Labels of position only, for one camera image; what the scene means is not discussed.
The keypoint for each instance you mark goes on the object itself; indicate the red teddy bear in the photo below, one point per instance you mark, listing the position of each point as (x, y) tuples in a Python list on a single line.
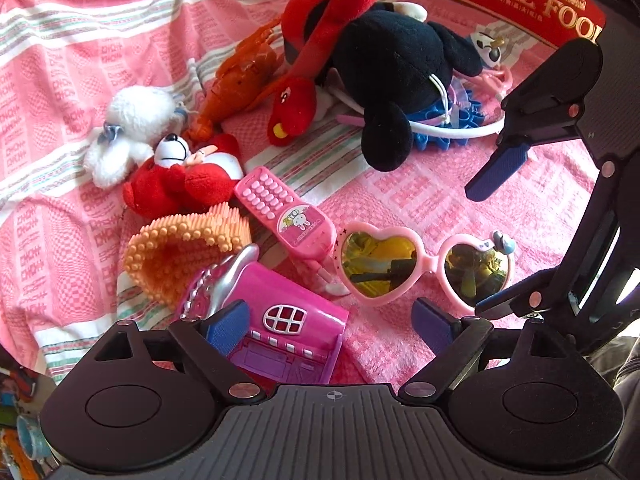
[(200, 180)]

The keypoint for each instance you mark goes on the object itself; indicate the white plush dog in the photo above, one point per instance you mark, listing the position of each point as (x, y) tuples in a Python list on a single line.
[(135, 115)]

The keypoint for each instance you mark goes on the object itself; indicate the white plastic hoop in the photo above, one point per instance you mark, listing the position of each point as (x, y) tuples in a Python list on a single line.
[(450, 132)]

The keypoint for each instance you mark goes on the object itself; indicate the blue bristle block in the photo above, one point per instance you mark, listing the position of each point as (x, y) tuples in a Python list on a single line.
[(450, 120)]

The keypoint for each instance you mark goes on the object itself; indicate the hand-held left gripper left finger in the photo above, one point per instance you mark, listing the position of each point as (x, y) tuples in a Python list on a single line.
[(227, 322)]

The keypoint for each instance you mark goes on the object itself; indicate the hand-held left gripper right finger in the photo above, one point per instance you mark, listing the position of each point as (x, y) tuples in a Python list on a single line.
[(435, 327)]

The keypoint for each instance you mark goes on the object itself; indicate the black plush mouse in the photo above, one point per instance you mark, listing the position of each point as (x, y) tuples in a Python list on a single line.
[(395, 60)]

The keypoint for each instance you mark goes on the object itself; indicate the pink patterned blanket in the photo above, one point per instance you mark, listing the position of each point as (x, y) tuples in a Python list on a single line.
[(425, 185)]

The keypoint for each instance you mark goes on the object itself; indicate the orange bristle block heart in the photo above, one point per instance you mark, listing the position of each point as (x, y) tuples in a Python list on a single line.
[(165, 265)]

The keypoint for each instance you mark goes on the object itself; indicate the blue tape roll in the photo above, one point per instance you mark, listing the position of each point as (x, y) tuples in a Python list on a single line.
[(30, 435)]

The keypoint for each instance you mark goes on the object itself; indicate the orange plastic horse toy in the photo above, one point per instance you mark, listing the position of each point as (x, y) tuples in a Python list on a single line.
[(240, 75)]

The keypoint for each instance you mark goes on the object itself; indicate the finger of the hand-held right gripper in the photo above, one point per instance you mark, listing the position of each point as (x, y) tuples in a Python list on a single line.
[(502, 304), (500, 170)]

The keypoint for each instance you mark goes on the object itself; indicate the spotted cow figure toy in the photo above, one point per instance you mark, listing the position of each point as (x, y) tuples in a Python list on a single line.
[(482, 45)]

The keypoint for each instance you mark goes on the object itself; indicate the pink plastic clip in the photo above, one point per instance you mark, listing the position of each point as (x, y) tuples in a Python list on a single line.
[(495, 80)]

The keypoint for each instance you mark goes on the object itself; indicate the red plush bird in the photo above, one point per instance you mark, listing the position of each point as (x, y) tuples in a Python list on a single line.
[(325, 30)]

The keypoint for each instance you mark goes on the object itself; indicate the pink toy phone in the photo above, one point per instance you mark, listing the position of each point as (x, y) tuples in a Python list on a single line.
[(280, 210)]

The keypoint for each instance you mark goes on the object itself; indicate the pink heart sunglasses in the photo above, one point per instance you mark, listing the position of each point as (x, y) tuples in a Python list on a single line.
[(430, 255)]

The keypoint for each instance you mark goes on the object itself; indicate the red cardboard box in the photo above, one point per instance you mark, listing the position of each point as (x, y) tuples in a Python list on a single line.
[(500, 5)]

